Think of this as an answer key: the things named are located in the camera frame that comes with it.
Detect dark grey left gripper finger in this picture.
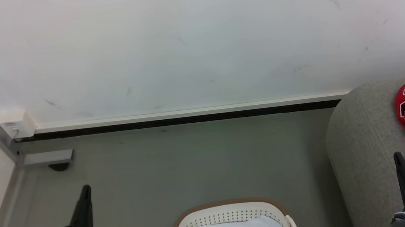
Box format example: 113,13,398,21
67,184,95,227

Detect white laundry basket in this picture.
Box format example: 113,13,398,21
164,193,300,227

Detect black round floor foot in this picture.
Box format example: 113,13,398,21
49,162,71,173

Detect grey fabric sofa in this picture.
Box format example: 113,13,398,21
320,77,405,227

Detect grey metal foot bar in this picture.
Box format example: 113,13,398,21
22,149,75,167

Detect white wall junction box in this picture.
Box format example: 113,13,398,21
0,108,37,141

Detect white wall baseboard strip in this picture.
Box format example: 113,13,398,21
34,91,353,140

